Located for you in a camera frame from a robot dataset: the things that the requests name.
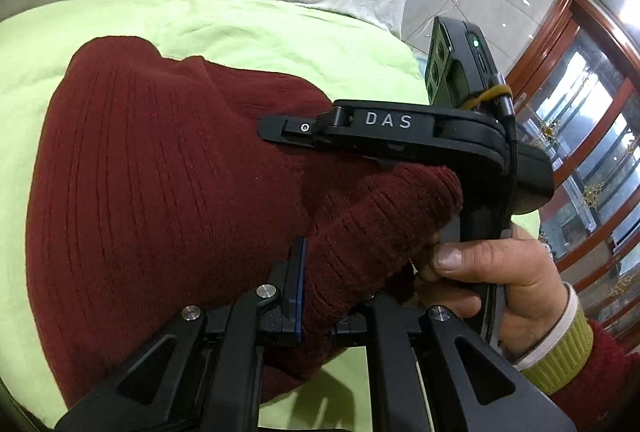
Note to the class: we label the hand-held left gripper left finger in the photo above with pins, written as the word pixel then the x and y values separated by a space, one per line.
pixel 300 292

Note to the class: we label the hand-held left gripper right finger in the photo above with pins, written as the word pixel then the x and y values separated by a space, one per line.
pixel 390 332

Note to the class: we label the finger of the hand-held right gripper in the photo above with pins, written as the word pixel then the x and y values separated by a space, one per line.
pixel 300 129

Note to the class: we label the maroon hooded knit sweater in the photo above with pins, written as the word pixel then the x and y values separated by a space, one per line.
pixel 150 187

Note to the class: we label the person's right forearm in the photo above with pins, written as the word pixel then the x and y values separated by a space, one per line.
pixel 575 347

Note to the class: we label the person's right hand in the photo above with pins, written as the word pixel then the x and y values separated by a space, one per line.
pixel 530 277

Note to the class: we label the light green bed sheet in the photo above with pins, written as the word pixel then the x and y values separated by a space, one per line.
pixel 200 26

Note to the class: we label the wooden glass cabinet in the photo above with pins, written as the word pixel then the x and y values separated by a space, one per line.
pixel 565 19

